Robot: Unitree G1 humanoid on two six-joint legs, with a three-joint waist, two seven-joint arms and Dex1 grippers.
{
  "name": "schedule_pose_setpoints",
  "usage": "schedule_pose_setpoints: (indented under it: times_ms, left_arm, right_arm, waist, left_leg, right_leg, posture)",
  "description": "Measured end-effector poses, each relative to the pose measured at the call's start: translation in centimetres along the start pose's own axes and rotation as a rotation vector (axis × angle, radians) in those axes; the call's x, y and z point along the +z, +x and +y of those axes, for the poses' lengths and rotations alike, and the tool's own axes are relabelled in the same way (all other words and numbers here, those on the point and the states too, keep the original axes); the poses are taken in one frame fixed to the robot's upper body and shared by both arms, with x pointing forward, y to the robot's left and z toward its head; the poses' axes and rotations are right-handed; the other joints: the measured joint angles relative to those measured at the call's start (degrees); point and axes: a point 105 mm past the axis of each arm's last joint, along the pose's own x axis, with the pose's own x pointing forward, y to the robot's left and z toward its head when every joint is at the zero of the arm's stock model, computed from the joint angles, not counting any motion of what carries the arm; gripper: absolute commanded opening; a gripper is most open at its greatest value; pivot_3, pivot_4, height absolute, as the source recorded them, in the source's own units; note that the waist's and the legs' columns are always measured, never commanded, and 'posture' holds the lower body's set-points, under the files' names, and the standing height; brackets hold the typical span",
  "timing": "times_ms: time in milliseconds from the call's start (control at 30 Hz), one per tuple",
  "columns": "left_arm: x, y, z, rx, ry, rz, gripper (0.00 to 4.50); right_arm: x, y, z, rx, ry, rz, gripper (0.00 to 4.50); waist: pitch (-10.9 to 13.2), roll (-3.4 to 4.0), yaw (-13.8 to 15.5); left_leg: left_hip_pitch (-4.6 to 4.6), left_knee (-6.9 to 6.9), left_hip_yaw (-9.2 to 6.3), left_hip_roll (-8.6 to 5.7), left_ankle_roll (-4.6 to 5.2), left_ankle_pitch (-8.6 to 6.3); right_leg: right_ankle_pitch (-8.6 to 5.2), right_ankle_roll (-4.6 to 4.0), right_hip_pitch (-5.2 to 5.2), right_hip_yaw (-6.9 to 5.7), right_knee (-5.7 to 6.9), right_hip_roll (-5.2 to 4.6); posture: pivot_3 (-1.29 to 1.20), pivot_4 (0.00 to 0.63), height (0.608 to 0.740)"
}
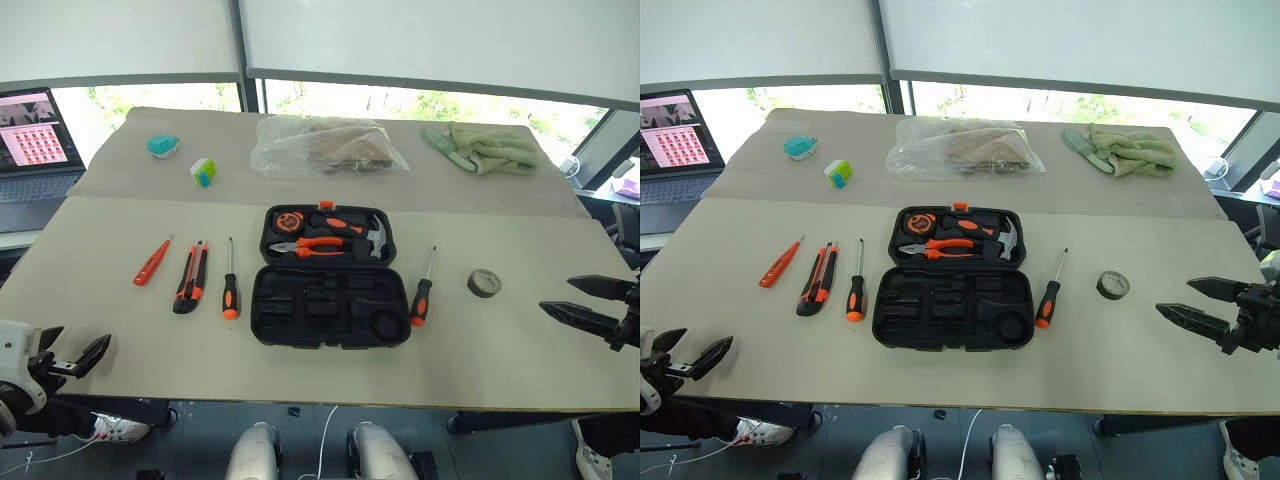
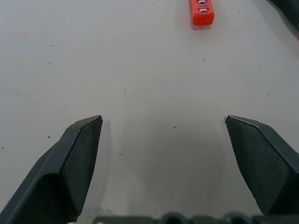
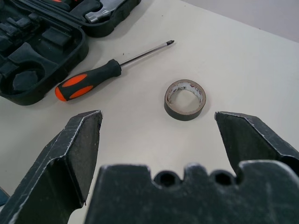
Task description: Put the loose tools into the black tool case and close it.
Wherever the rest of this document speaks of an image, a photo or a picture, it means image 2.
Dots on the dark ribbed object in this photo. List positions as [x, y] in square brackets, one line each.
[288, 10]

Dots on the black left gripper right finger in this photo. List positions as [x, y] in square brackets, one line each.
[264, 168]

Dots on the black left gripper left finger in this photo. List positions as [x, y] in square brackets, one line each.
[70, 168]

